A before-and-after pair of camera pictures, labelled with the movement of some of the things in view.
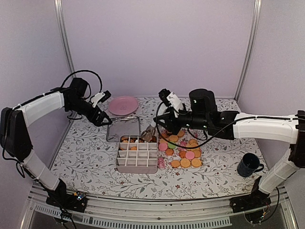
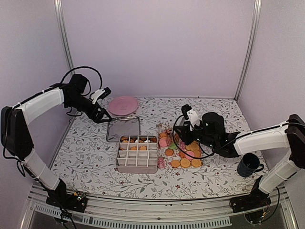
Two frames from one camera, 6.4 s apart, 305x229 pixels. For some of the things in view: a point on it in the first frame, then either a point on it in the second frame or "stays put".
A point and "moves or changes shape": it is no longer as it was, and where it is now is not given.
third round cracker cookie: x=196 y=162 stays put
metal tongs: x=157 y=125 moves or changes shape
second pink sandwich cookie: x=189 y=155 stays put
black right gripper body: x=175 y=129 → x=185 y=135
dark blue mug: x=249 y=164 stays put
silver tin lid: x=123 y=126 stays put
